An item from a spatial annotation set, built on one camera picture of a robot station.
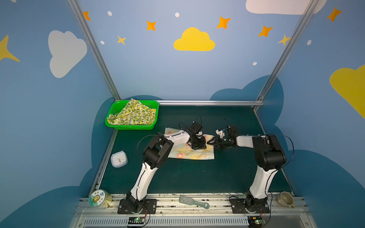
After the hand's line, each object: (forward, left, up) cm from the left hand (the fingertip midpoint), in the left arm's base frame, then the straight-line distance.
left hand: (210, 147), depth 95 cm
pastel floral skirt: (-3, +17, -1) cm, 17 cm away
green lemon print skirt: (+28, +58, +1) cm, 65 cm away
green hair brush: (-33, +13, -1) cm, 35 cm away
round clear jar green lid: (-34, +59, +6) cm, 68 cm away
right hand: (+4, -1, -2) cm, 4 cm away
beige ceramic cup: (-30, -39, -1) cm, 49 cm away
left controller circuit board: (-42, +41, -2) cm, 58 cm away
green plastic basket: (+33, +73, +5) cm, 80 cm away
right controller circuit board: (-41, -20, -3) cm, 45 cm away
